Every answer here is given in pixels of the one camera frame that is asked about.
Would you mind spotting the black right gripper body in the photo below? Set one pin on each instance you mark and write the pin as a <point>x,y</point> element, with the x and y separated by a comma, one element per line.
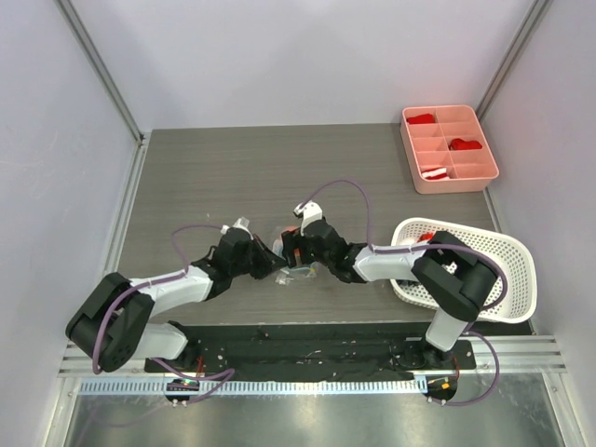
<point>291,247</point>

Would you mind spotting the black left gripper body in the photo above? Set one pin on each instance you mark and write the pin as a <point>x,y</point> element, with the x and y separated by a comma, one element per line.
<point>245,265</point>

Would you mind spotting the clear zip top bag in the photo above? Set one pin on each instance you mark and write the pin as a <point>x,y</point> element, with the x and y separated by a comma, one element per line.
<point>286,275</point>

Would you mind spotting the orange fake peach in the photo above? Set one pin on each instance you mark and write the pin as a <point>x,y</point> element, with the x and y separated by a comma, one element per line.
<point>424,238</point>

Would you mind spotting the dark fake grape bunch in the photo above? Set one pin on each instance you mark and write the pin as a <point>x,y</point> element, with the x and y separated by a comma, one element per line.
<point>407,283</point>

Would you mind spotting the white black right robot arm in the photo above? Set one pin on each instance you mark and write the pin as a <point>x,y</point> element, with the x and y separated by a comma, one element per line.
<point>458,278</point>

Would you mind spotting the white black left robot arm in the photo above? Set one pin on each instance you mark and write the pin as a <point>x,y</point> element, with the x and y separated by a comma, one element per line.
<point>112,326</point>

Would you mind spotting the red white cloth front compartment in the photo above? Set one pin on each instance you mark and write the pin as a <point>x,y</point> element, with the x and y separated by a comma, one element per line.
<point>434,174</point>

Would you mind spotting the pink divided organizer tray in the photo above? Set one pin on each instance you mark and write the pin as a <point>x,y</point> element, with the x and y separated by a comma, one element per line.
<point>446,149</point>

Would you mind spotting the red cloth in back compartment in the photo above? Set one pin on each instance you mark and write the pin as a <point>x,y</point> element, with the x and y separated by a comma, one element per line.
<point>422,119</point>

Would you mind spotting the red cloth in compartment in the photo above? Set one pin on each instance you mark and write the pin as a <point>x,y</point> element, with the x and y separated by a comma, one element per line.
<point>458,144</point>
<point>422,119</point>

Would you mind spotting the red cloth in middle compartment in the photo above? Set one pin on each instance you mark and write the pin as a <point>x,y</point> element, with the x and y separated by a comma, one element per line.
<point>458,144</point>

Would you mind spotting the white perforated plastic basket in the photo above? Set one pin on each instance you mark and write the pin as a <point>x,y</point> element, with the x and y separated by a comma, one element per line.
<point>515,260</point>

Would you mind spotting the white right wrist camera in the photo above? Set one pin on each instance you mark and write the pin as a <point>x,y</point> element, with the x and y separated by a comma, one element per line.
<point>308,212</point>

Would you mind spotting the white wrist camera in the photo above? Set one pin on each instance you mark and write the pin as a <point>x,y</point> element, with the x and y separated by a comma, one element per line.
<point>308,212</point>
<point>242,223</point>

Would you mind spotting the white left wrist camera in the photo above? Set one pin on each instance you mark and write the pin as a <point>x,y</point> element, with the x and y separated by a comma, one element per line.
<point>242,223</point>

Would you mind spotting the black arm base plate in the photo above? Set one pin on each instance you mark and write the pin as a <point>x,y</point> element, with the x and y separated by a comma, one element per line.
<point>312,353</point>

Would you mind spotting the white slotted cable duct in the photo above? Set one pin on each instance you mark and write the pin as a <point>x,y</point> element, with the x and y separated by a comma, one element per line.
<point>170,386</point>

